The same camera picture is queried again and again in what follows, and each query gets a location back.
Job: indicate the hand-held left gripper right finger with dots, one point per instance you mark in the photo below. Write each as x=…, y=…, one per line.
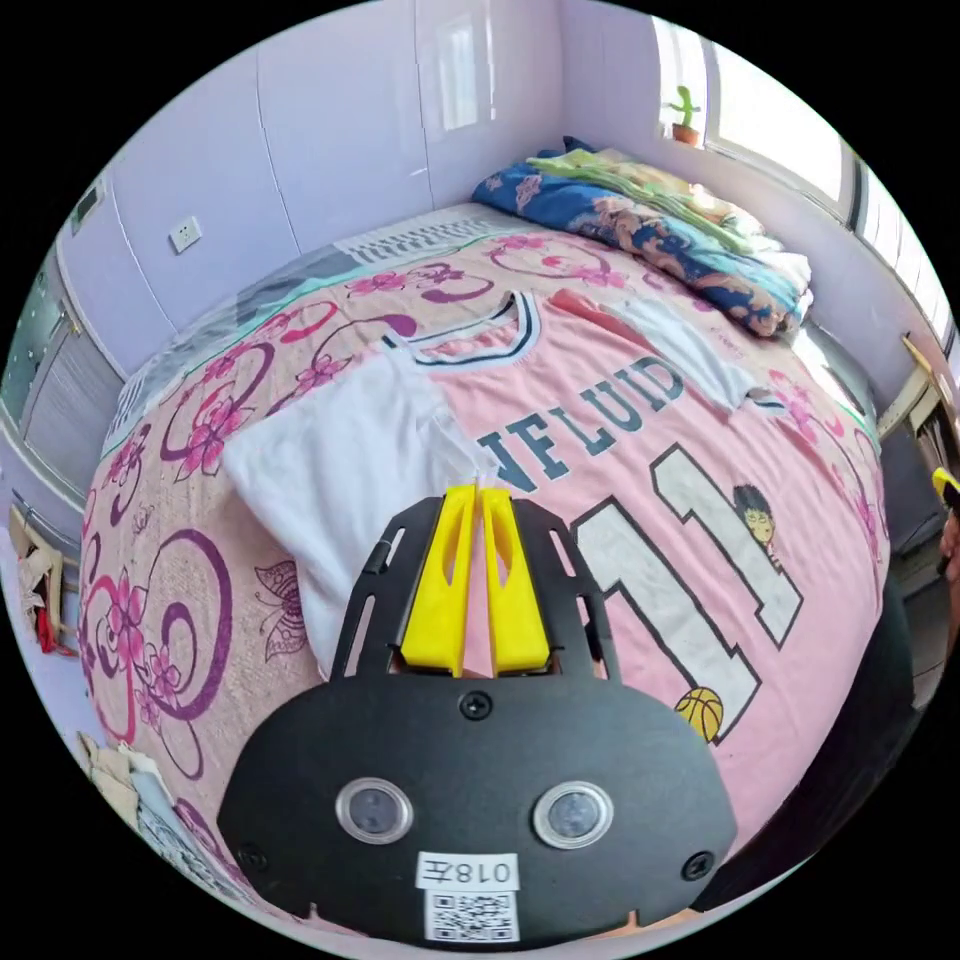
x=514, y=615

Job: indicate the window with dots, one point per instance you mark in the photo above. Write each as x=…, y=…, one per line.
x=780, y=127

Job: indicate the potted green cactus plant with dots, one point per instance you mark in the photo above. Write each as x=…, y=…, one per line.
x=684, y=112

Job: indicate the bed with floral sheet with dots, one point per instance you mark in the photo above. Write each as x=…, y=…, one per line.
x=195, y=540

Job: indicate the folded blue floral quilt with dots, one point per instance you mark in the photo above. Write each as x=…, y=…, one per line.
x=675, y=232

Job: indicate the white wall socket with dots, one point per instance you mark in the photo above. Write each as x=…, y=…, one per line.
x=185, y=234

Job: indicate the wooden clothes rack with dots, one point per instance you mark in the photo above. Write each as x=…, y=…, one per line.
x=37, y=577

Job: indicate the person's right hand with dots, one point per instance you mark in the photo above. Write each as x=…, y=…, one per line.
x=952, y=555

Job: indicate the wooden shelf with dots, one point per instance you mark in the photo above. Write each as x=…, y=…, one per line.
x=926, y=405

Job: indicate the pink short sleeve shirt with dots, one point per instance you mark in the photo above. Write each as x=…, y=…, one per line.
x=675, y=465

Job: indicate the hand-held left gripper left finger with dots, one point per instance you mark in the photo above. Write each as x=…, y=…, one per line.
x=439, y=600

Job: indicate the pile of clothes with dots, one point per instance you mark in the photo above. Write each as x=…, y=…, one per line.
x=142, y=810

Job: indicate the grey cupboard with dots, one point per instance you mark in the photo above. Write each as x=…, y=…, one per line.
x=60, y=375

